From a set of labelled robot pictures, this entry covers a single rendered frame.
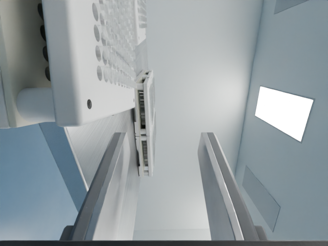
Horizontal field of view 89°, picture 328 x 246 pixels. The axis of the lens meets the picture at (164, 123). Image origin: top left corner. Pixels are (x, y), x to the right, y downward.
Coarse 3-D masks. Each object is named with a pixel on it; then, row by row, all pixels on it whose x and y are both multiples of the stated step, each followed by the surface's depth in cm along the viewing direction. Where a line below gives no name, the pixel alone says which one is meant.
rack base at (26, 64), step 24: (0, 0) 11; (24, 0) 13; (0, 24) 11; (24, 24) 13; (0, 48) 11; (24, 48) 13; (0, 72) 11; (24, 72) 13; (0, 96) 12; (0, 120) 12; (24, 120) 13
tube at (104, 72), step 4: (48, 68) 15; (100, 68) 15; (104, 68) 15; (108, 68) 15; (48, 72) 15; (100, 72) 15; (104, 72) 15; (108, 72) 15; (48, 76) 15; (100, 76) 15; (104, 76) 15; (108, 76) 15; (48, 80) 15
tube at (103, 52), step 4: (44, 48) 15; (96, 48) 15; (100, 48) 15; (104, 48) 15; (108, 48) 16; (44, 52) 15; (96, 52) 15; (100, 52) 15; (104, 52) 15; (108, 52) 16; (44, 56) 15; (96, 56) 15; (100, 56) 15; (104, 56) 15; (108, 56) 16; (100, 60) 15; (104, 60) 15; (108, 60) 16
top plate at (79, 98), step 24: (48, 0) 11; (72, 0) 11; (96, 0) 15; (48, 24) 11; (72, 24) 11; (96, 24) 15; (48, 48) 11; (72, 48) 11; (72, 72) 11; (96, 72) 15; (120, 72) 23; (72, 96) 12; (96, 96) 15; (120, 96) 23; (72, 120) 12; (96, 120) 15
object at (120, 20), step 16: (112, 0) 17; (128, 0) 25; (112, 16) 17; (128, 16) 26; (112, 32) 18; (128, 32) 25; (112, 48) 18; (128, 48) 25; (112, 64) 17; (128, 64) 27
